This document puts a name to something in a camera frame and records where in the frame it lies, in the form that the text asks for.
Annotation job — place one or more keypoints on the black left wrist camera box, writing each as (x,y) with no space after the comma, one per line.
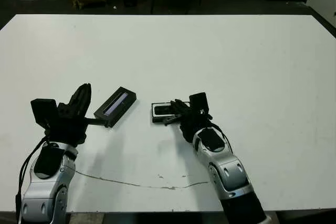
(43,112)

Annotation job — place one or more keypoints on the black box base white inlay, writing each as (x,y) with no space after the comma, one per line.
(152,117)

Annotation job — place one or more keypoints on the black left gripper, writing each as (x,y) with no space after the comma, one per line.
(68,129)

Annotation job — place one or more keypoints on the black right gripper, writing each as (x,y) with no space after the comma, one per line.
(194,125)

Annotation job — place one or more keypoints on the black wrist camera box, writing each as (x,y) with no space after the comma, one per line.
(199,102)
(43,112)

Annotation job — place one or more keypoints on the slim black camera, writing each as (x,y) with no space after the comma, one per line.
(162,110)

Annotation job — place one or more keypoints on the black box lid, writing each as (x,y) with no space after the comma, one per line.
(115,106)

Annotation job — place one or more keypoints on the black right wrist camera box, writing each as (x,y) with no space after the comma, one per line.
(199,102)

